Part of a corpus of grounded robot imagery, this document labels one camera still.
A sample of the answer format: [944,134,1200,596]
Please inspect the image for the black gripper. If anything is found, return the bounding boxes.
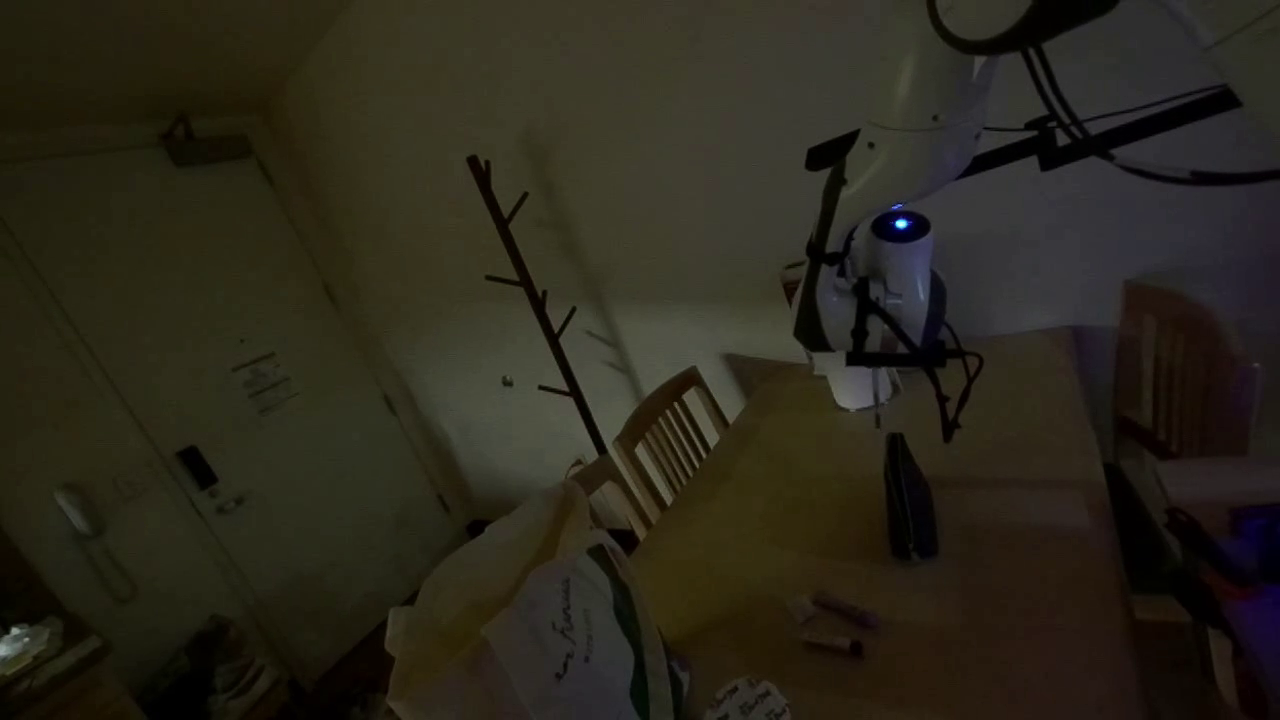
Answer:
[841,273,987,447]

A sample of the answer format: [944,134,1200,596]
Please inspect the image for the white rounded device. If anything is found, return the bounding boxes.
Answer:
[815,358,900,415]

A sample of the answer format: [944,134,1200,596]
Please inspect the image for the black pencil case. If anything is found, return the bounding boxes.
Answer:
[875,429,944,565]

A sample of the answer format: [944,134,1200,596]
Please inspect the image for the small labelled stick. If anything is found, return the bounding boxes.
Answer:
[795,628,865,665]
[809,591,880,632]

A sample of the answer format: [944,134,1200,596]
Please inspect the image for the wooden slatted chair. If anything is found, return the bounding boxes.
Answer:
[1112,275,1264,465]
[609,363,735,538]

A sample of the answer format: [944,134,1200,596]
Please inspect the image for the black coat rack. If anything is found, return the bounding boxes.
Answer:
[462,152,617,465]

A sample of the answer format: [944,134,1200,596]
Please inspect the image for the white shopping bag green print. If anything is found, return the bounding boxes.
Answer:
[378,478,687,720]

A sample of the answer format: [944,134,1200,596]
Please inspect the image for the paper notice sheet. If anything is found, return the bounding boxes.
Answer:
[223,347,298,420]

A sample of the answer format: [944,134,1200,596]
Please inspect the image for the door lock keypad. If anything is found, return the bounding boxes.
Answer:
[172,440,257,522]

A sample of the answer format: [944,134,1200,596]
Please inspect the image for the white door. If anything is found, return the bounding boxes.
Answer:
[0,146,462,683]

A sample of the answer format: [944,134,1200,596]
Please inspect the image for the dark door closer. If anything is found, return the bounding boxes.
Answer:
[156,114,261,171]

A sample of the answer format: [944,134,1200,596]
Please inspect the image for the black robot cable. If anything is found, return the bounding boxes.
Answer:
[1015,38,1280,193]

